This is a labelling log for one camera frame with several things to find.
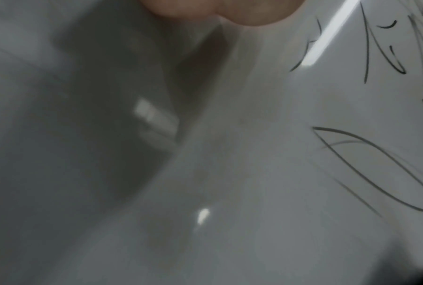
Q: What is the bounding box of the person's left hand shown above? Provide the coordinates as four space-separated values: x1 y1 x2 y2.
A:
138 0 306 27

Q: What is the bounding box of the white board with marker drawings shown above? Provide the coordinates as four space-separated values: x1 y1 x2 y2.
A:
0 0 423 285

